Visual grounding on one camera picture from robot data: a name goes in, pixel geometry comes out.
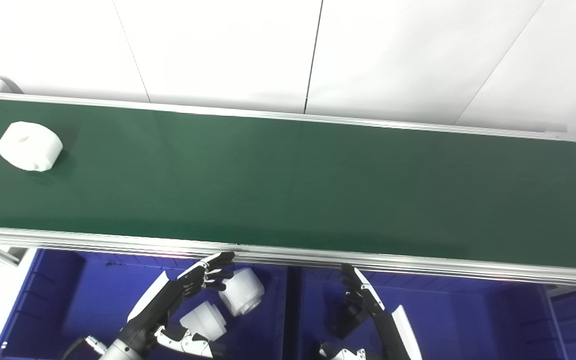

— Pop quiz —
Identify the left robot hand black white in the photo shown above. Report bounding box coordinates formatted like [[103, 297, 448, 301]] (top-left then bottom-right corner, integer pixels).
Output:
[[127, 251, 235, 359]]

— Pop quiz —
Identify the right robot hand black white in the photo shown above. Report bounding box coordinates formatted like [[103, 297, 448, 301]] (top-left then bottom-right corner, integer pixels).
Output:
[[318, 263, 424, 360]]

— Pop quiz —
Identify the white round part with hole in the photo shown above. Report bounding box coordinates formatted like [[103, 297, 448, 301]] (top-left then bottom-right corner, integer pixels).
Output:
[[0, 121, 64, 172]]

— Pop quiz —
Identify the white cylindrical part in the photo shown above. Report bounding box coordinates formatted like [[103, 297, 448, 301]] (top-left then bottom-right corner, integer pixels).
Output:
[[180, 301, 228, 343], [219, 267, 265, 317]]

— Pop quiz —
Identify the green conveyor belt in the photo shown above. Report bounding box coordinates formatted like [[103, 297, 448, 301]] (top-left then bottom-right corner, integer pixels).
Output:
[[0, 90, 576, 297], [0, 96, 576, 272]]

